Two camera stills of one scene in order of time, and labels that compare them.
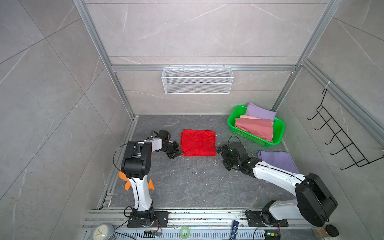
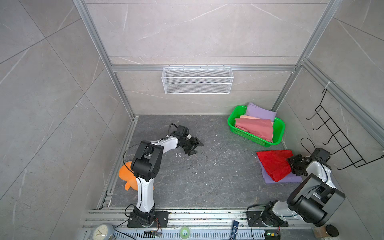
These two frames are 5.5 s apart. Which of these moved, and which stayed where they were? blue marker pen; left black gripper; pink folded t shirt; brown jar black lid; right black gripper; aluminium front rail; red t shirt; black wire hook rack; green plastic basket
Moved: left black gripper; right black gripper; red t shirt
Stayed: aluminium front rail; pink folded t shirt; blue marker pen; black wire hook rack; green plastic basket; brown jar black lid
